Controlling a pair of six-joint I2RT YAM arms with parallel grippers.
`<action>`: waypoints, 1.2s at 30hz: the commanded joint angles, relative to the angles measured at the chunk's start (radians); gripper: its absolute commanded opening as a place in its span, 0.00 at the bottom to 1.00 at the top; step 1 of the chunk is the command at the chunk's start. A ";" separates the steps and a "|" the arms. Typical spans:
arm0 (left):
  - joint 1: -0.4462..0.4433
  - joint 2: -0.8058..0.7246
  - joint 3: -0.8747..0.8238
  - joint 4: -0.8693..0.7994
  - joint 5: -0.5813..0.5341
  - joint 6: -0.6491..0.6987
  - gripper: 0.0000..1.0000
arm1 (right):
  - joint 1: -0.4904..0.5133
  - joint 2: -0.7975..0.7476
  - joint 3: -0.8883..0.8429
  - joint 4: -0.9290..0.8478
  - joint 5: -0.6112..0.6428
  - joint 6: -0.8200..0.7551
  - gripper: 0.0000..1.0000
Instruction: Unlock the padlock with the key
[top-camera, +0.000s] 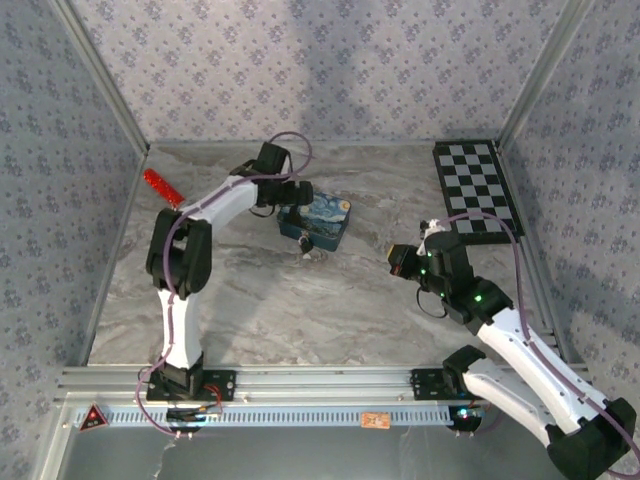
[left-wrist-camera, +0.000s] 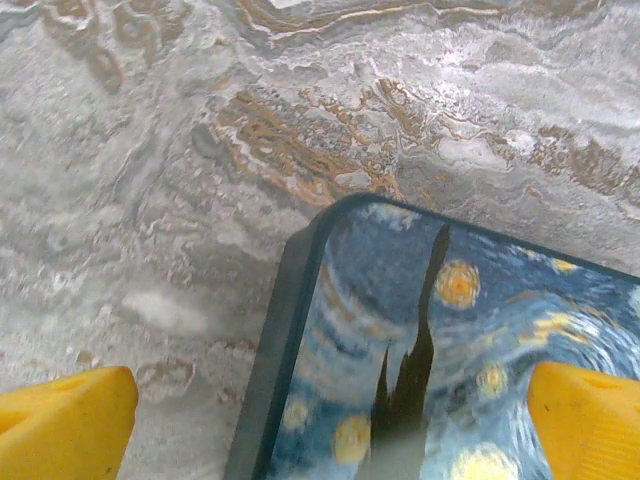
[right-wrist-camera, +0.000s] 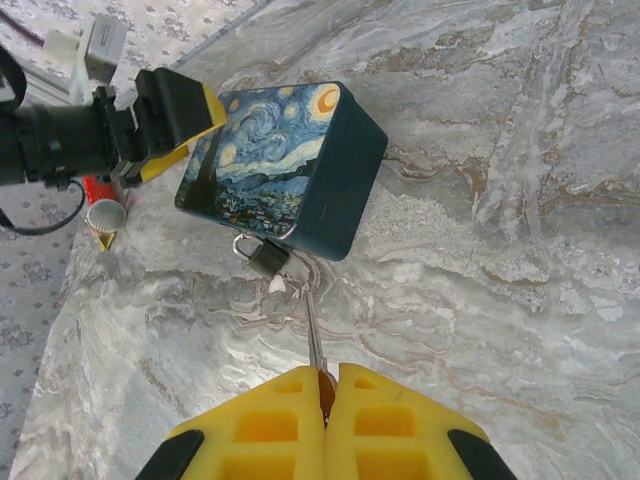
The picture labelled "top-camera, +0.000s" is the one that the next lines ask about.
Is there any red triangle warning sticker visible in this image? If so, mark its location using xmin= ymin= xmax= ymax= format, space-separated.
xmin=75 ymin=403 xmax=110 ymax=432

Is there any aluminium side rail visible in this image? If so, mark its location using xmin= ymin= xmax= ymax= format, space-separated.
xmin=78 ymin=148 xmax=152 ymax=367
xmin=499 ymin=144 xmax=572 ymax=362

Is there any black left connector board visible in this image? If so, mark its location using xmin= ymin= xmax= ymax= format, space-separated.
xmin=166 ymin=407 xmax=224 ymax=432

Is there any aluminium frame post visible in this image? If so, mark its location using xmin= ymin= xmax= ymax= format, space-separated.
xmin=498 ymin=0 xmax=597 ymax=149
xmin=49 ymin=0 xmax=152 ymax=154

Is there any black and grey checkerboard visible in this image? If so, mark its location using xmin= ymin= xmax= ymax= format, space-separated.
xmin=432 ymin=140 xmax=526 ymax=245

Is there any starry night print tin box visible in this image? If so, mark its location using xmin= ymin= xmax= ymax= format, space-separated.
xmin=277 ymin=191 xmax=352 ymax=251

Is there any slotted grey cable duct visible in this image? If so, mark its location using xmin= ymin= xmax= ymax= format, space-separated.
xmin=74 ymin=405 xmax=454 ymax=429

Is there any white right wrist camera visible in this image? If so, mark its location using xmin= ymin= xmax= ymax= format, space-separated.
xmin=417 ymin=217 xmax=447 ymax=257

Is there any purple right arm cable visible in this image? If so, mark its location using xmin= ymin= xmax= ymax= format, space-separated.
xmin=439 ymin=212 xmax=640 ymax=479

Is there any aluminium front rail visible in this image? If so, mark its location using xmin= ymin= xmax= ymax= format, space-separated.
xmin=54 ymin=364 xmax=591 ymax=402

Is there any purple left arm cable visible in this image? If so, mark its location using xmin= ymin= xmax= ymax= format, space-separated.
xmin=135 ymin=131 xmax=315 ymax=441

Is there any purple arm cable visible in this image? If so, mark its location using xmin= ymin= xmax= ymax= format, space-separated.
xmin=135 ymin=131 xmax=315 ymax=441
xmin=439 ymin=212 xmax=640 ymax=479

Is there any red glitter tube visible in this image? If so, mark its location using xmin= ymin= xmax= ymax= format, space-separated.
xmin=143 ymin=168 xmax=186 ymax=209

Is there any round black LED board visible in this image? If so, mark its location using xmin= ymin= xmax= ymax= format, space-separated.
xmin=446 ymin=404 xmax=485 ymax=434

